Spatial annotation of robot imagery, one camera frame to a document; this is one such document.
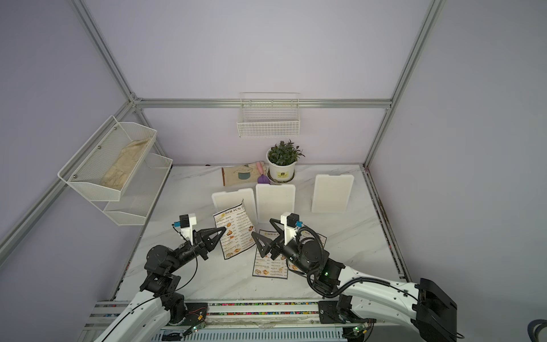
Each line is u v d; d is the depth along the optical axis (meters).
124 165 0.80
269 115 0.95
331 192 0.92
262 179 1.11
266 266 0.85
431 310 0.41
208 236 0.66
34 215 0.54
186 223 0.61
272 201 0.88
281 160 1.01
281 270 0.84
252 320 0.73
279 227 0.70
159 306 0.56
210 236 0.67
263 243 0.59
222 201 0.83
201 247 0.61
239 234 0.73
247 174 1.15
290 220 0.58
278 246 0.58
